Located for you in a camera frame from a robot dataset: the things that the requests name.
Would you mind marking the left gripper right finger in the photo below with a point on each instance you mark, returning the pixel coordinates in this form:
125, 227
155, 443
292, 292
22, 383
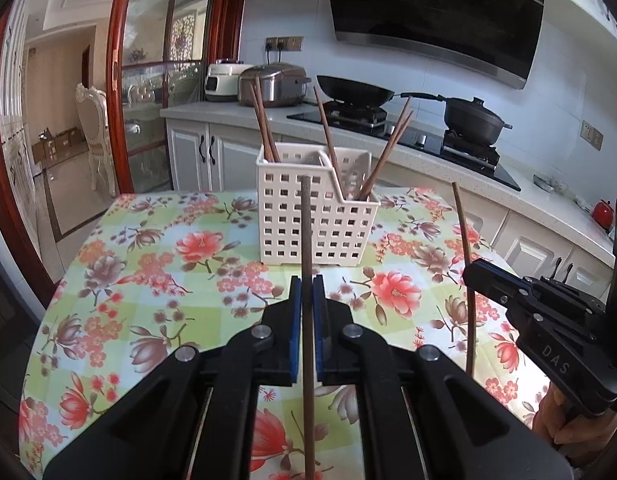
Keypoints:
420, 415

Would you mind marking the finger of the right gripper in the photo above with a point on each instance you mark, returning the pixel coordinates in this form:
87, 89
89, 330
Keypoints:
496, 284

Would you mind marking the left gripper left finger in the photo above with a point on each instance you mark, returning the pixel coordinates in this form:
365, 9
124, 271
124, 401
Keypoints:
193, 416

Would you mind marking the brown wooden chopstick eight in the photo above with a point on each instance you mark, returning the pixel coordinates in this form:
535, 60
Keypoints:
464, 234

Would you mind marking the brown wooden chopstick six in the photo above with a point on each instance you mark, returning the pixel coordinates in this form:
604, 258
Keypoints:
396, 136

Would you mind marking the brown wooden chopstick four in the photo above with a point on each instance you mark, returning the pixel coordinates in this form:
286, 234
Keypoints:
406, 109

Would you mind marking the brown wooden chopstick two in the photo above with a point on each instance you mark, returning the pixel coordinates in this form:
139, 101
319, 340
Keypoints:
258, 83

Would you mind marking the brown wooden chopstick one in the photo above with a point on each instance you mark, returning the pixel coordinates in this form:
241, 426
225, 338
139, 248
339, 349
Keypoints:
260, 114

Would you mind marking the brown wooden chopstick three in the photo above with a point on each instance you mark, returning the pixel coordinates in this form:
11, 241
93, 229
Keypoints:
328, 138

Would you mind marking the person's right hand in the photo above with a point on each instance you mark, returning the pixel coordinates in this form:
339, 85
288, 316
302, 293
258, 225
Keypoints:
582, 439

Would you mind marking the small metal dish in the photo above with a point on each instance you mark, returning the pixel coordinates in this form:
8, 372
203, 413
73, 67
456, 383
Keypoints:
543, 184

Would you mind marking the red small kettle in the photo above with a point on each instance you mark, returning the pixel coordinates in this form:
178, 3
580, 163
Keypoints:
603, 215

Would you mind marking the floral tablecloth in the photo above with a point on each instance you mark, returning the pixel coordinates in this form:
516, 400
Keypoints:
161, 270

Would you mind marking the black glass gas stove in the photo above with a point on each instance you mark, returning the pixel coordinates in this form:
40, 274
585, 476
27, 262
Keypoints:
449, 146

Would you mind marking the black lidded pot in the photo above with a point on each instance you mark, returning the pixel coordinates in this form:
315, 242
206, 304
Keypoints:
473, 121

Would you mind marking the white perforated utensil basket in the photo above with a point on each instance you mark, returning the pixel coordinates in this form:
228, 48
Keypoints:
340, 224

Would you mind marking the black wok pan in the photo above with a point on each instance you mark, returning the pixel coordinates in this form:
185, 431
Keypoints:
355, 94

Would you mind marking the black range hood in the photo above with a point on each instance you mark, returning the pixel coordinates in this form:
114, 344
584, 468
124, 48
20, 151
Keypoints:
496, 38

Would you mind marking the white upper cabinets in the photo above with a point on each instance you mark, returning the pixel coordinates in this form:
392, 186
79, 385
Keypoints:
589, 21

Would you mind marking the silver rice cooker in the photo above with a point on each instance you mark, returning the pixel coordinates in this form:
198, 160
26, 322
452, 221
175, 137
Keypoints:
282, 84

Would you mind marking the cardboard boxes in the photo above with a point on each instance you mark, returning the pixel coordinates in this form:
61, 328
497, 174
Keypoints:
50, 146

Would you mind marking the white ornate dining chair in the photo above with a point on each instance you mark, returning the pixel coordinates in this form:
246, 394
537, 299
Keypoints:
91, 105

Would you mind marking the white pressure cooker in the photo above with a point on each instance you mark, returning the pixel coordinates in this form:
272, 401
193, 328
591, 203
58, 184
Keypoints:
222, 81

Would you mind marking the right wall socket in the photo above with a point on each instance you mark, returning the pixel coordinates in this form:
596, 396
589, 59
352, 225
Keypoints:
591, 135

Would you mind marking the wall power outlet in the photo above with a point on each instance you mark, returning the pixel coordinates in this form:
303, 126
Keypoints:
283, 44

